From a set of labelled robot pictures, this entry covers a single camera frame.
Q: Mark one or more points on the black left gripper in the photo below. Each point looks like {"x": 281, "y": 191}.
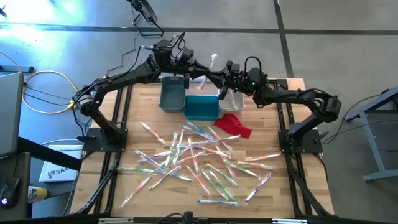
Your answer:
{"x": 188, "y": 60}

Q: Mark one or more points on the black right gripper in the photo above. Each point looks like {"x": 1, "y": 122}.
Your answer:
{"x": 239, "y": 81}

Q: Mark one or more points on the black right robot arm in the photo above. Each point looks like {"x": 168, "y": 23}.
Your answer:
{"x": 295, "y": 95}

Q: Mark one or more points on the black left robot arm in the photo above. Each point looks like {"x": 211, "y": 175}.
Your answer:
{"x": 124, "y": 77}

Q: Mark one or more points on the pale plastic bin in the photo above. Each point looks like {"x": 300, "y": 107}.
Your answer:
{"x": 230, "y": 109}

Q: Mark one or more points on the teal plastic bin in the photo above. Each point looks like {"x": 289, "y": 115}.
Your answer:
{"x": 201, "y": 109}

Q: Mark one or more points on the dark grey plastic bin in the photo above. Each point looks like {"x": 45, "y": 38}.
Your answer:
{"x": 171, "y": 96}

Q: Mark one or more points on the red cloth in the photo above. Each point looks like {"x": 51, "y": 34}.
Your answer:
{"x": 231, "y": 124}

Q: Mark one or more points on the pink white wrapped toothbrush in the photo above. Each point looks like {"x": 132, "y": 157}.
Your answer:
{"x": 226, "y": 163}

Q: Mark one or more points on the orange toothbrush yellow bristles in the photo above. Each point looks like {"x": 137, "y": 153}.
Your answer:
{"x": 189, "y": 157}

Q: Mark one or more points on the black fan stand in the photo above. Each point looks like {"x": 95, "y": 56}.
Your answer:
{"x": 146, "y": 12}

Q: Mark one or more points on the purple white wrapped toothbrush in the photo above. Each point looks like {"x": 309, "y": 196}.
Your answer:
{"x": 258, "y": 186}
{"x": 155, "y": 156}

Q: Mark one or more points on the dark purple wrapped toothbrush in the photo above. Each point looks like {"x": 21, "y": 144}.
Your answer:
{"x": 146, "y": 158}

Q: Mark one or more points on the white printed box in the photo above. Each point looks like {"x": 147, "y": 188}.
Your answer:
{"x": 59, "y": 169}

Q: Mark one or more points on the black desk bar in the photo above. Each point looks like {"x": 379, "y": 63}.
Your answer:
{"x": 46, "y": 154}

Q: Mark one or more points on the grey laptop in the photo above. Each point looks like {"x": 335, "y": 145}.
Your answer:
{"x": 11, "y": 115}

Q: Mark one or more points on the yellow can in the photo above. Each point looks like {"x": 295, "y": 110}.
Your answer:
{"x": 37, "y": 194}

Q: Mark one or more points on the black computer mouse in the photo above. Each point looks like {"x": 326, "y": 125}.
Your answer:
{"x": 8, "y": 193}

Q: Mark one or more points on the black aluminium frame rail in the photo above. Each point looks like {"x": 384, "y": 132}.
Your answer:
{"x": 281, "y": 109}
{"x": 128, "y": 102}

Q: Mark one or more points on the black table-level camera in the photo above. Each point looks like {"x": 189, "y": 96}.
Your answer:
{"x": 188, "y": 214}

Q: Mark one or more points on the grey metal table frame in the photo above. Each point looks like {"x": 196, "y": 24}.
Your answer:
{"x": 382, "y": 175}

